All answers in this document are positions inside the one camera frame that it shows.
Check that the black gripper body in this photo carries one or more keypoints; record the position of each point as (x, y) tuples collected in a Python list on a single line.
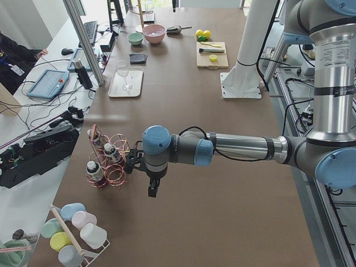
[(153, 177)]

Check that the copper wire bottle basket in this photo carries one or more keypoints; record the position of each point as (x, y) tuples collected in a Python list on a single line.
[(114, 172)]

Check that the tea bottle white cap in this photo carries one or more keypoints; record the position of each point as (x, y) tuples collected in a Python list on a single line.
[(95, 138)]

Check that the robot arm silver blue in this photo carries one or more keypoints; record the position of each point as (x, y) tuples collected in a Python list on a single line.
[(327, 152)]

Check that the tea bottle middle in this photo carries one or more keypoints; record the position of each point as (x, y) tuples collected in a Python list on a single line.
[(112, 153)]

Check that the tea bottle front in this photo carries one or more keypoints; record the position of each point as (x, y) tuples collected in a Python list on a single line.
[(95, 174)]

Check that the white rabbit tray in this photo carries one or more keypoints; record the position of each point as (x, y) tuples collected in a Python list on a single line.
[(134, 78)]

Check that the pink cup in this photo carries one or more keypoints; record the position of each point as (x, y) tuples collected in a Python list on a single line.
[(81, 218)]

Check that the light blue cup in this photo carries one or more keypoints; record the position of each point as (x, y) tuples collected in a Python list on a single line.
[(68, 211)]

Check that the white cup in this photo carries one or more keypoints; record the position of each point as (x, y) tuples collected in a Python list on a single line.
[(93, 235)]

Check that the clear wine glass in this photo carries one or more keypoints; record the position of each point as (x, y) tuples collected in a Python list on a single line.
[(122, 70)]

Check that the black equipment case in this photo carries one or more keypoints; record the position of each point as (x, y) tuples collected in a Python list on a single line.
[(39, 154)]

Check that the dark grey folded cloth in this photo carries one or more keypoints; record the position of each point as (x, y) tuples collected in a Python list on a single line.
[(138, 58)]

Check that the black thermos bottle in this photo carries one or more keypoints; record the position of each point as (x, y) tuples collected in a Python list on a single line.
[(82, 75)]

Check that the green cup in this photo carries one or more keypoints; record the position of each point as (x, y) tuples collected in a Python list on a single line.
[(51, 227)]

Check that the blue teach pendant near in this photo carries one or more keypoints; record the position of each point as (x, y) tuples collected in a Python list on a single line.
[(49, 85)]

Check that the blue teach pendant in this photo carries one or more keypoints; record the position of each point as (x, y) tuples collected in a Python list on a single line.
[(49, 85), (78, 54)]

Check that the yellow cup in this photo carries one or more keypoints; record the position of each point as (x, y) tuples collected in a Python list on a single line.
[(59, 240)]

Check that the blue teach pendant far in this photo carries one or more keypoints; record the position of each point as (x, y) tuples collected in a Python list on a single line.
[(78, 54)]

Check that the green bowl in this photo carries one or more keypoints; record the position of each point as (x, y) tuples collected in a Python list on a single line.
[(135, 38)]

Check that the grey cup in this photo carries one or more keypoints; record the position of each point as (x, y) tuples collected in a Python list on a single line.
[(69, 256)]

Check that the wooden cutting board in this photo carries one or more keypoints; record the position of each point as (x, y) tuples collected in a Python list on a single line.
[(202, 59)]

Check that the pink bowl with ice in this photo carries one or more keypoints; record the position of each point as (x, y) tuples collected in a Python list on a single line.
[(154, 33)]

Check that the steel muddler black tip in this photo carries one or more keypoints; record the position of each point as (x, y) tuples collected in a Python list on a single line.
[(209, 50)]

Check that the half lemon slice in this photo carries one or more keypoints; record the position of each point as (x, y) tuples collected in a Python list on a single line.
[(213, 58)]

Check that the black computer mouse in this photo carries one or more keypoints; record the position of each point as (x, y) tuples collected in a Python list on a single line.
[(66, 51)]

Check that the yellow plastic knife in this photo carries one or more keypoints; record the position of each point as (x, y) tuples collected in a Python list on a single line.
[(210, 44)]

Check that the metal ice scoop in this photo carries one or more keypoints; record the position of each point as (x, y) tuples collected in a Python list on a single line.
[(175, 30)]

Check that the black keyboard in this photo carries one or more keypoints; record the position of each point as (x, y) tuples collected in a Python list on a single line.
[(91, 31)]

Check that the metal jigger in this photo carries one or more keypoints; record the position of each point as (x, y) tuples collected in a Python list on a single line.
[(21, 235)]

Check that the yellow lemon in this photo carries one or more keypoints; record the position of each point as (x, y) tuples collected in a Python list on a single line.
[(199, 33)]

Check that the aluminium frame post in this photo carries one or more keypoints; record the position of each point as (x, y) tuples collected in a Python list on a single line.
[(74, 15)]

